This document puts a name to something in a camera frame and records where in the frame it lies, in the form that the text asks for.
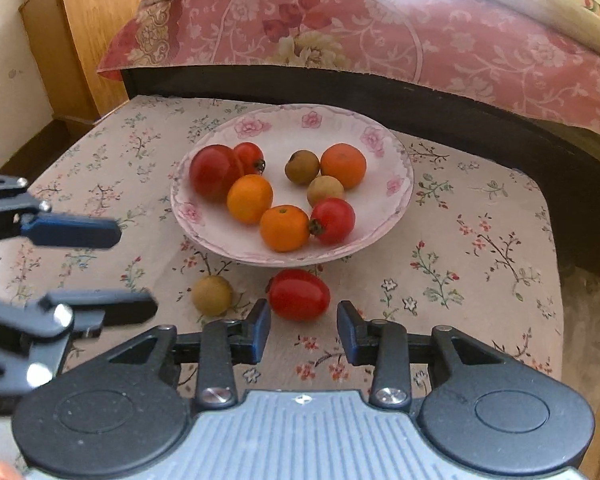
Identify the pink floral bedspread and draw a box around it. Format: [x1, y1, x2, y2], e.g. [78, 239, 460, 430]
[98, 0, 600, 134]

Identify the white floral plate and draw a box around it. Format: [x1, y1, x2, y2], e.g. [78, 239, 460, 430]
[171, 104, 415, 268]

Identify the dark wooden bed frame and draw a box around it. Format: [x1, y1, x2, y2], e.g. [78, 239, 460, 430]
[122, 65, 600, 276]

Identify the small orange mandarin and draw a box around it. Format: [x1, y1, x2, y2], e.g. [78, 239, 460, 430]
[259, 205, 310, 252]

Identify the wooden nightstand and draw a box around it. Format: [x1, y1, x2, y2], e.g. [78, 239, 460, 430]
[19, 0, 140, 134]

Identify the large orange mandarin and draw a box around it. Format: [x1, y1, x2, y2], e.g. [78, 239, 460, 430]
[226, 174, 274, 226]

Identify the large red tomato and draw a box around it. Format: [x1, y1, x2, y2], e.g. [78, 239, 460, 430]
[188, 144, 244, 203]

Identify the floral table cloth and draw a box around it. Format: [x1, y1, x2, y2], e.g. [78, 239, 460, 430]
[0, 96, 564, 376]

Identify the brown longan with stem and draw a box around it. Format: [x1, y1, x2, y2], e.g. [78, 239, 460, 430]
[306, 176, 344, 207]

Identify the small red cherry tomato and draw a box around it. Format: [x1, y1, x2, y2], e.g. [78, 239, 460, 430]
[233, 142, 266, 176]

